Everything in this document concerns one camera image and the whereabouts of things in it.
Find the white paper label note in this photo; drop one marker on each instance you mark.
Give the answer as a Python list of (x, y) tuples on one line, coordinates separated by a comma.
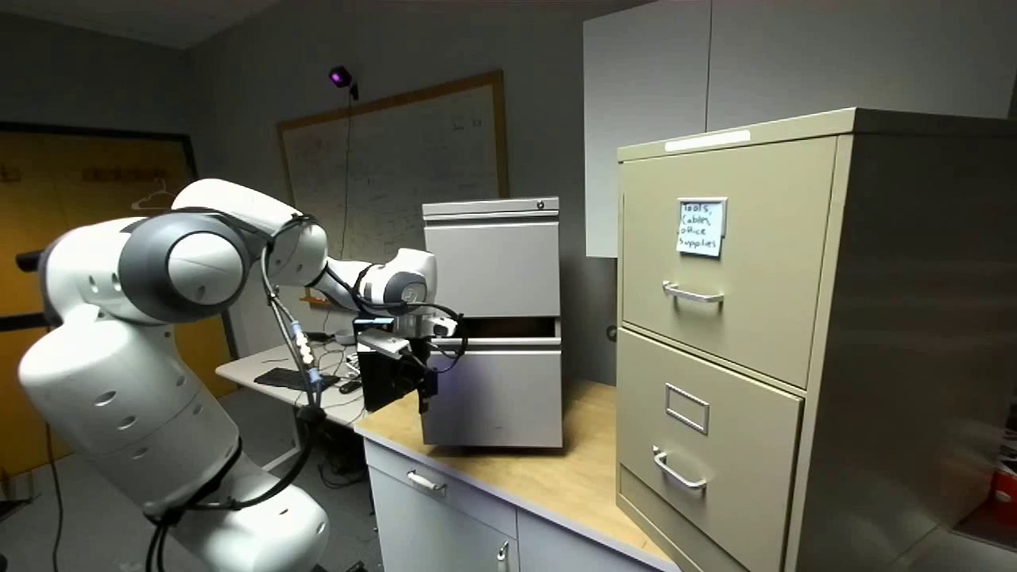
[(702, 226)]

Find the beige upper cabinet drawer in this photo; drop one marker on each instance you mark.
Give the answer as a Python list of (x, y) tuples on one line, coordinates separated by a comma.
[(756, 303)]

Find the beige lower cabinet drawer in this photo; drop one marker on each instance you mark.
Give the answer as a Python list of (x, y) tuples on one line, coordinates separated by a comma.
[(714, 444)]

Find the black keyboard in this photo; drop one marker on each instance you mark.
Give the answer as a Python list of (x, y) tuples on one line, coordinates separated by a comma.
[(290, 380)]

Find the grey base counter cabinet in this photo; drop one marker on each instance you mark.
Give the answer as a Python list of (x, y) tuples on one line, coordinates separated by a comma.
[(440, 521)]

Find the beige filing cabinet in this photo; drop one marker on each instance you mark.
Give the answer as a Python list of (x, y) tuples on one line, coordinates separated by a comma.
[(914, 354)]

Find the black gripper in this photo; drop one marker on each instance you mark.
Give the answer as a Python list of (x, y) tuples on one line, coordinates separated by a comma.
[(390, 377)]

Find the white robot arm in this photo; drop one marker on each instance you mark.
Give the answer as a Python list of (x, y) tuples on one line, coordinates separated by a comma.
[(112, 382)]

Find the white wall cabinet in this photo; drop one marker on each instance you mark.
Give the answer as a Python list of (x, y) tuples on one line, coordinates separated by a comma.
[(679, 69)]

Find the small grey drawer cabinet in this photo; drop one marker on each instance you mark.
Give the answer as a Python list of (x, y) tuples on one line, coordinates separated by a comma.
[(498, 211)]

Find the grey upper small drawer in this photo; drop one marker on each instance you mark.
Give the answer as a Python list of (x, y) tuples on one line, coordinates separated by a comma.
[(498, 269)]

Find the wood framed whiteboard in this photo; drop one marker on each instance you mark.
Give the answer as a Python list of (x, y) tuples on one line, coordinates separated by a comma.
[(369, 171)]

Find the purple lit wall camera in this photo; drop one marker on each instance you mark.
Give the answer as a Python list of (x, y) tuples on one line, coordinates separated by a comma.
[(340, 76)]

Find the grey background desk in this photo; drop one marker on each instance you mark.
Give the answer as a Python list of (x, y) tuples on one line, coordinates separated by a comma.
[(340, 401)]

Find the beige cabinet drawer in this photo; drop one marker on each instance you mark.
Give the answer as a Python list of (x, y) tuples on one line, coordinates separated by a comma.
[(714, 444), (756, 303)]

